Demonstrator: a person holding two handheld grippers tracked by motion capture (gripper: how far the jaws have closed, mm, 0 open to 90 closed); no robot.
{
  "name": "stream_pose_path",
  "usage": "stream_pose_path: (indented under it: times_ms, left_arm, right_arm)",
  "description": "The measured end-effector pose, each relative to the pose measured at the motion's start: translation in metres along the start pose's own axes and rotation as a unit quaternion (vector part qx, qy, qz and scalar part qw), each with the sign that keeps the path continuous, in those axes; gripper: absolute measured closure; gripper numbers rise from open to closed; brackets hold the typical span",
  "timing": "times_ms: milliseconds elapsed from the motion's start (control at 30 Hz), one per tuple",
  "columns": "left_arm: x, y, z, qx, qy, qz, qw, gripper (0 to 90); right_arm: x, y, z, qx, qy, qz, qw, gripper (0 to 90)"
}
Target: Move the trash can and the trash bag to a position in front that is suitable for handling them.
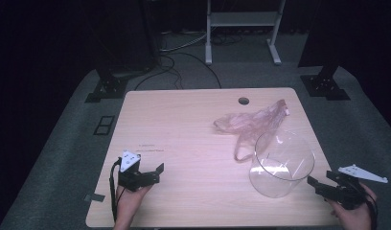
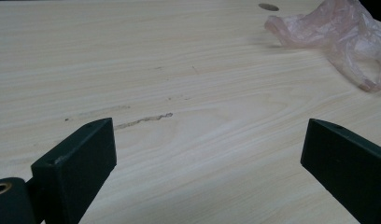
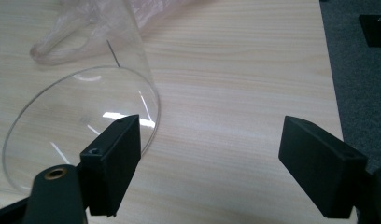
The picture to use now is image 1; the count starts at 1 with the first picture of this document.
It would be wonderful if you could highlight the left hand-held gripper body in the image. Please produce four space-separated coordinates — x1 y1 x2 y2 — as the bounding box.
117 150 150 193

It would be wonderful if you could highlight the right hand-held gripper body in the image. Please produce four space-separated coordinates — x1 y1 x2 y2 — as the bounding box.
327 164 389 211

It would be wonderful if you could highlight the clear round container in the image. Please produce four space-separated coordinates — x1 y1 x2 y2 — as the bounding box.
248 128 316 199

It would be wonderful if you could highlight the pink plastic bag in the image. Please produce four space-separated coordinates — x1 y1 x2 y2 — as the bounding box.
213 99 291 163

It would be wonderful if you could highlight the person's right hand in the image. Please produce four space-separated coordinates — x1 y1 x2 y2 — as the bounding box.
324 182 379 230

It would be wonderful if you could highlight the person's left hand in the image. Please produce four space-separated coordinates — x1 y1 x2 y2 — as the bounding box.
114 185 152 225

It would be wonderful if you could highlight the dark tape strip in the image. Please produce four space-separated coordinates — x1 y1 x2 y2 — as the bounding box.
83 193 106 203

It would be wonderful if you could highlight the black metal stand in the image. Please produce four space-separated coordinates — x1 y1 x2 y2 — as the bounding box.
297 0 352 102
84 57 129 104

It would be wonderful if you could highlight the white metal stand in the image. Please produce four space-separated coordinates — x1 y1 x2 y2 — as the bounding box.
204 0 287 67

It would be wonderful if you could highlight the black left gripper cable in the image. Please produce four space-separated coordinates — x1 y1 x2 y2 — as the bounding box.
108 157 123 223

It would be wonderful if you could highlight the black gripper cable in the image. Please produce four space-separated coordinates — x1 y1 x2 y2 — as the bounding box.
362 191 380 224
108 157 123 223

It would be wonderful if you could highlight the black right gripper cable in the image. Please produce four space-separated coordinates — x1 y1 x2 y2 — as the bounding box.
362 191 380 224

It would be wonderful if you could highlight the black floor socket frame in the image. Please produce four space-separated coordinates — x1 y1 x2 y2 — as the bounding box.
93 115 116 136

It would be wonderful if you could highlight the black floor cable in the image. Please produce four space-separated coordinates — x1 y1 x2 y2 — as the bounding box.
133 52 223 91

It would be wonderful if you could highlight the grey floor cable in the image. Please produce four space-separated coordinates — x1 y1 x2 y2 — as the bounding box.
159 30 208 54

